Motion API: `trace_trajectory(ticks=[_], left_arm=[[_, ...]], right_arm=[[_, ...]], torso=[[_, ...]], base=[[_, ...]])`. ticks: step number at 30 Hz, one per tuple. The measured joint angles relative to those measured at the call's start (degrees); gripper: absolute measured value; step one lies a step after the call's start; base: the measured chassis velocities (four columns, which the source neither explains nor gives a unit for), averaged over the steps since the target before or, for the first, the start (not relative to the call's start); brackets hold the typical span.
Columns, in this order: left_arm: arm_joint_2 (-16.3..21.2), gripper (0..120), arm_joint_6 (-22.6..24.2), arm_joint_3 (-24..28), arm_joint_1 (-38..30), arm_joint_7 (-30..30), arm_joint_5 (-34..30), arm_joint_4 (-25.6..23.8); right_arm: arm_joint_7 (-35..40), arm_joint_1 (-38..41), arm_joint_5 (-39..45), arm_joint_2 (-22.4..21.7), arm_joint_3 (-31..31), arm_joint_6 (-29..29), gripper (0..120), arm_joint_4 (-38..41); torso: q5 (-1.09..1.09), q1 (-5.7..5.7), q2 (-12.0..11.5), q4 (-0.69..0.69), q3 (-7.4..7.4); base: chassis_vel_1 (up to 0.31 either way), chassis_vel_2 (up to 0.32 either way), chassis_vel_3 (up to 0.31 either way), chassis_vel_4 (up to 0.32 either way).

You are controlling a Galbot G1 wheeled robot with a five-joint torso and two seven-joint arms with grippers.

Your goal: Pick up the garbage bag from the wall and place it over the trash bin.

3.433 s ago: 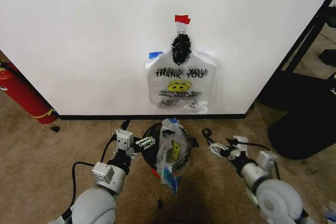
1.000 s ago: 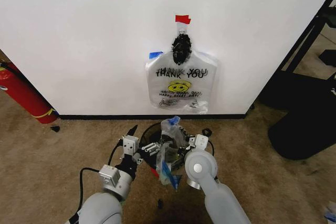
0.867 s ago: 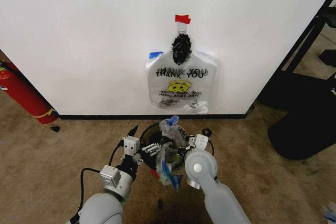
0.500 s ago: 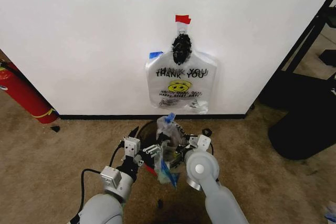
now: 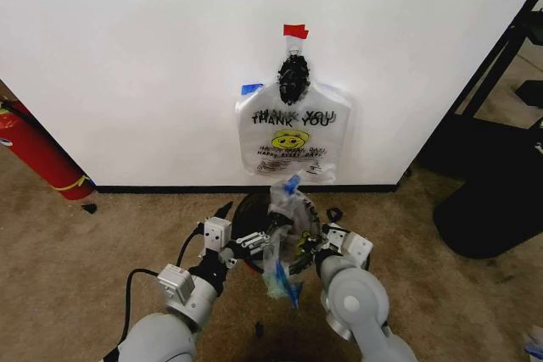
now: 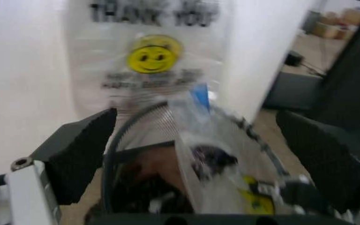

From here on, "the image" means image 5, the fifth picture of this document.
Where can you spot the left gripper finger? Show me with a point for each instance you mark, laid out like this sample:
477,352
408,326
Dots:
224,210
252,242

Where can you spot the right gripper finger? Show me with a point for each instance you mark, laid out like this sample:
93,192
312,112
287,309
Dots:
335,214
302,258

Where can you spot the clear plastic garbage bag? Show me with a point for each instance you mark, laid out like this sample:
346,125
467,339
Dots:
280,268

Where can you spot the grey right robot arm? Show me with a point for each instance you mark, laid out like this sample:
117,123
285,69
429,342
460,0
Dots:
356,298

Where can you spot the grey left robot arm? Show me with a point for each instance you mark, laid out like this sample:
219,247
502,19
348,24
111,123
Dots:
169,336

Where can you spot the white thank you bag stack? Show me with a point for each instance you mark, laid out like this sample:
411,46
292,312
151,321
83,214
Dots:
292,150

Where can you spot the large black bin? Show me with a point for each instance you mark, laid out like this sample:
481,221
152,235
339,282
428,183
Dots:
492,209

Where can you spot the black baseboard strip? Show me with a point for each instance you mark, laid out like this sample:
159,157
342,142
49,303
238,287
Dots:
212,188

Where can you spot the small black floor scrap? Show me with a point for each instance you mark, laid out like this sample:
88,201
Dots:
258,329

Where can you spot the blue tape strip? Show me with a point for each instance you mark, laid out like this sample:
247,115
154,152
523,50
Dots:
251,87

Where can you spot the black extinguisher nozzle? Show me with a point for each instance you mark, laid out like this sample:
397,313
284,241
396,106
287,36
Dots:
90,208

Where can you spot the red fire extinguisher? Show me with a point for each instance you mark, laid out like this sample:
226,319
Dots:
46,154

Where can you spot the red tape strip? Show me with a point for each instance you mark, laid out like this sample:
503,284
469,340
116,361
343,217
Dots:
295,30

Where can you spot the white blue plastic scrap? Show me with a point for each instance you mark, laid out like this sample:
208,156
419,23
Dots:
534,345

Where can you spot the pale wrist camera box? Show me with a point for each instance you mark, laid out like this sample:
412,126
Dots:
337,235
216,235

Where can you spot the clear wall hook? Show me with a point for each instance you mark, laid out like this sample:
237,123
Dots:
294,45

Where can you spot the black metal shelf frame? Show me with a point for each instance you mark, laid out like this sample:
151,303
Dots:
479,82

